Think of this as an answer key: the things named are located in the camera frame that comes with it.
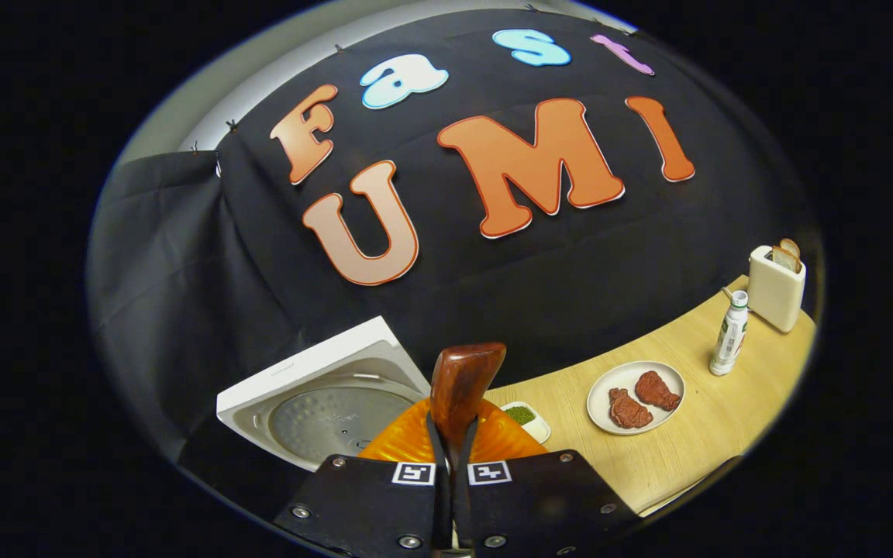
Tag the toast bread slice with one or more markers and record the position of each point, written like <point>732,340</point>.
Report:
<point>792,245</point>
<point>784,261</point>

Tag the brown wooden spoon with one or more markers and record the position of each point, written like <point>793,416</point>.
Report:
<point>462,384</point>

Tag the white divided condiment dish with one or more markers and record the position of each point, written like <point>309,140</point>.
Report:
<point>537,432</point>

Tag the white toaster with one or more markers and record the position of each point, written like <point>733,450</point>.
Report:
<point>774,300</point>

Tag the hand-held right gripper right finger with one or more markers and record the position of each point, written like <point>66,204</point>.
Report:
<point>539,504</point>

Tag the white bottle green cap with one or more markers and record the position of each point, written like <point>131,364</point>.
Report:
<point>728,341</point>

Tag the white round plate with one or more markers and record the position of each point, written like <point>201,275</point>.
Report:
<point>609,382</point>

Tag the black backdrop cloth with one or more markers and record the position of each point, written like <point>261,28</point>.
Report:
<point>570,271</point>

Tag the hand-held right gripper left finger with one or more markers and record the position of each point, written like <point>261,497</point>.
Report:
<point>369,504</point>

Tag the brown steak piece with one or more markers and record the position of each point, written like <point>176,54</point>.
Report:
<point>657,391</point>
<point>629,411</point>

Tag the white rice cooker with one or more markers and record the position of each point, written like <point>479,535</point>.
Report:
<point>315,372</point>

